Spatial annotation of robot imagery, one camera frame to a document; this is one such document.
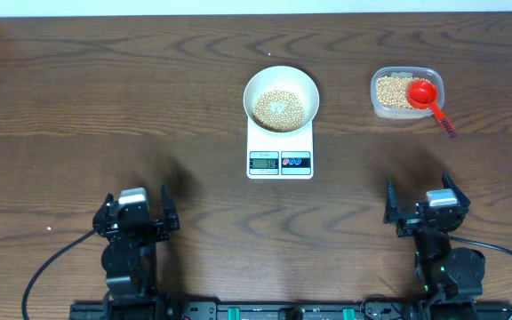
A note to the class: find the soybeans in bowl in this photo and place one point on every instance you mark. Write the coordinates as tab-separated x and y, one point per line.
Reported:
279	111

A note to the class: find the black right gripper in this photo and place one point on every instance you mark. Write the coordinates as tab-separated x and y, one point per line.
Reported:
407	224

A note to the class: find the clear plastic container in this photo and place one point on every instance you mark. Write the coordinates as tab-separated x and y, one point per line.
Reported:
407	114

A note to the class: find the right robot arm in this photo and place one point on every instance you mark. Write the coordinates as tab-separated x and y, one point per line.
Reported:
452	277

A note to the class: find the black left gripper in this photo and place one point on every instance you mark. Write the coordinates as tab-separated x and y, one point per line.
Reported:
158	228

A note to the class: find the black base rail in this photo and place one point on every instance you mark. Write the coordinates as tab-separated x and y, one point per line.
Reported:
207	310

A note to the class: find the red plastic scoop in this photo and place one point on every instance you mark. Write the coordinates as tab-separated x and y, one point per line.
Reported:
423	95

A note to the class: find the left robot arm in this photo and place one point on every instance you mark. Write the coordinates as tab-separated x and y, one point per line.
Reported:
130	258

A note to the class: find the soybeans pile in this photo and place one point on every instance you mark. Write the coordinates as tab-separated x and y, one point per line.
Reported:
391	91

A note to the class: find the white digital kitchen scale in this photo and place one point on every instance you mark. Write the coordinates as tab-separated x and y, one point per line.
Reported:
279	155

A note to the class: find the cream bowl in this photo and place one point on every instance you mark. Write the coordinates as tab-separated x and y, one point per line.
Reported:
283	78

